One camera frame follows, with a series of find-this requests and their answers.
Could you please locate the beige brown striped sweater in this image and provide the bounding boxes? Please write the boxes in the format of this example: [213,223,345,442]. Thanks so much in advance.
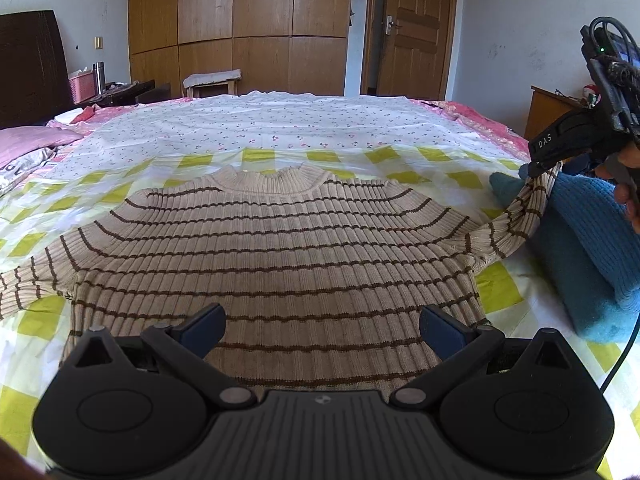
[1,165,556,393]

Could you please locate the person's right hand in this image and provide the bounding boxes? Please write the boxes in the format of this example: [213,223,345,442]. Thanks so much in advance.
[596,142,640,234]

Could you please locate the wooden side cabinet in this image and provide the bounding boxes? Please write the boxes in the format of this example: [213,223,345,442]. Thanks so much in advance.
[524,86,584,141]

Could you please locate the blue knitted garment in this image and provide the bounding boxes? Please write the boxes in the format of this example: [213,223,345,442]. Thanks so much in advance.
[550,172,640,312]

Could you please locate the pink bed quilt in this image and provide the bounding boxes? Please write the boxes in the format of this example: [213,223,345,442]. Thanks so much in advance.
[411,99,530,162]

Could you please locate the teal knitted garment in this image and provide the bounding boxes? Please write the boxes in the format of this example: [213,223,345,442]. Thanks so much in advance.
[488,170,640,345]

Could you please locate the yellow checkered bed sheet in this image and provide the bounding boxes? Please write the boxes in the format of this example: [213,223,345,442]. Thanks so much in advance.
[1,162,639,479]

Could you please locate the white floral bed cover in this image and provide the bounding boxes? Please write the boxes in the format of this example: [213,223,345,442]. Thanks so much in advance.
[35,91,521,180]

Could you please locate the wooden door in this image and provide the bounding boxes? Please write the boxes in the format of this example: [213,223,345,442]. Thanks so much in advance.
[360,0,457,100]

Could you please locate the grey patterned pillow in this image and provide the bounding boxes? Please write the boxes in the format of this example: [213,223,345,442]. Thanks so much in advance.
[0,148,58,196]

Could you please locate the dark bedside table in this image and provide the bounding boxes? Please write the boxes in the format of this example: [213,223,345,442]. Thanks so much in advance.
[78,79,171,107]

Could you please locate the pink pillow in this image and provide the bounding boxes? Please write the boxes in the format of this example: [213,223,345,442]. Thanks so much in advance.
[0,126,82,167]

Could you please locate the small wooden stool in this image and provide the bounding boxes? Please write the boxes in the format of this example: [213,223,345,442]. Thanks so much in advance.
[182,70,242,99]

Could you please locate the pink storage box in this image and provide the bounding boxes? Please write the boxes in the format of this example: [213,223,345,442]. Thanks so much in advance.
[68,68,96,104]

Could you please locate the steel thermos cup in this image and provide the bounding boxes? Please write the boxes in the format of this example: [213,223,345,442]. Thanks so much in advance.
[93,61,106,96]

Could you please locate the dark wooden headboard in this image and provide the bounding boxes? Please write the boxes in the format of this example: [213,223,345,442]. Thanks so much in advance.
[0,10,74,128]

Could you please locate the wooden wardrobe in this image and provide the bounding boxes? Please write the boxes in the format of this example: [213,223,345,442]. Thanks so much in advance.
[128,0,350,96]

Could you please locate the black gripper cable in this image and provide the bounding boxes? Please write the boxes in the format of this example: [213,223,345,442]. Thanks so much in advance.
[598,309,640,395]

